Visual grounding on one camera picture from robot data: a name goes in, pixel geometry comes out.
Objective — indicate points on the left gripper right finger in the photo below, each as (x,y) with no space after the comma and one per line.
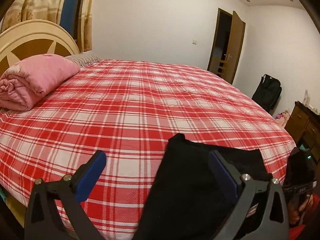
(259,207)

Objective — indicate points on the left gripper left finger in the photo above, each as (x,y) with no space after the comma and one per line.
(43,220)

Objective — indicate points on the black pants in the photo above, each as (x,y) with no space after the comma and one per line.
(185,200)

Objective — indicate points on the person's right hand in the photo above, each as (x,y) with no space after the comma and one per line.
(295,211)

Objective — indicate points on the red sleeve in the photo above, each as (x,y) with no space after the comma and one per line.
(309,229)

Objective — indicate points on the brown wooden dresser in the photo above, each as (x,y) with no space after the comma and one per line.
(303,126)

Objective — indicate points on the black backpack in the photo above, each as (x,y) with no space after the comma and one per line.
(267,93)

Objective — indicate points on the pink folded blanket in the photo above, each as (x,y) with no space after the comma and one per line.
(27,82)

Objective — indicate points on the red plaid bed sheet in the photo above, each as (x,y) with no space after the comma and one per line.
(130,110)

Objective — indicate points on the brown wooden door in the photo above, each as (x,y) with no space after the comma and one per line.
(227,45)

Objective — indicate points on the grey striped pillow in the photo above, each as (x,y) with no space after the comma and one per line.
(83,60)

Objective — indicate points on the cream wooden headboard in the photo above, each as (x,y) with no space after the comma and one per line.
(34,37)

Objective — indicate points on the beige patterned curtain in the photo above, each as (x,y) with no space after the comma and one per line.
(75,16)

